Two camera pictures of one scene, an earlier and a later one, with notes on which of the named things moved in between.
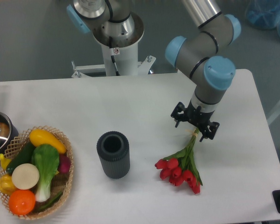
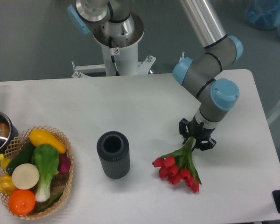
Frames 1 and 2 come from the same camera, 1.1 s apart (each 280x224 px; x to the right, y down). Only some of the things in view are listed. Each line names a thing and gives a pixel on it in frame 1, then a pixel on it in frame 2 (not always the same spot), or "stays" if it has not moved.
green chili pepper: [51, 203] stays
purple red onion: [64, 163] stays
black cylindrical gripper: [196, 116] → [198, 130]
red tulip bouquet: [180, 167] stays
